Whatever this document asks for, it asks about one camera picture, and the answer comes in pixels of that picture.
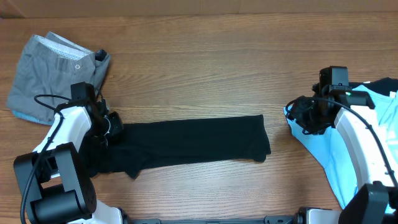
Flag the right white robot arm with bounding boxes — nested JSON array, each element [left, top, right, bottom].
[[285, 90, 397, 224]]

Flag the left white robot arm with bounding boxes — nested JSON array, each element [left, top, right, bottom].
[[14, 97, 131, 223]]

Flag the grey folded shorts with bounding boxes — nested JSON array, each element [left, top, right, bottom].
[[6, 32, 111, 122]]

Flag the black t-shirt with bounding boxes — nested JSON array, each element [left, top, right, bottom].
[[79, 115, 271, 179]]

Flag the light blue t-shirt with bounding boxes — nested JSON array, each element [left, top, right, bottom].
[[287, 83, 397, 208]]

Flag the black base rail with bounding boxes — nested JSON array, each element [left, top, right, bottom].
[[126, 215, 307, 224]]

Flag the light blue cloth under shorts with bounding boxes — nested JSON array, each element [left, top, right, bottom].
[[12, 110, 53, 125]]

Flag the black garment under blue shirt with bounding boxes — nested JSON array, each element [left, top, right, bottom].
[[349, 77, 397, 96]]

